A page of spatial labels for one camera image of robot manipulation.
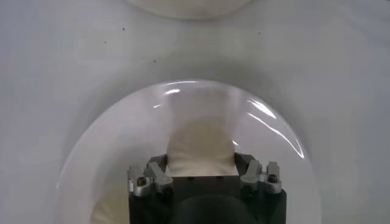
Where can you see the white steamed baozi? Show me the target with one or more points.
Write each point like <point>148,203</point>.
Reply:
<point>201,149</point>

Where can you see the white round plate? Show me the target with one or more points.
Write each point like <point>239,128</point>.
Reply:
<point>106,152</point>

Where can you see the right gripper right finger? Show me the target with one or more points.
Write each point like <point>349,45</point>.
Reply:
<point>259,178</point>

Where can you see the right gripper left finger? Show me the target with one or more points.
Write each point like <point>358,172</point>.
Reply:
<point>150,179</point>

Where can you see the steel steamer pot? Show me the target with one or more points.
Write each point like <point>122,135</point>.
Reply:
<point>189,7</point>

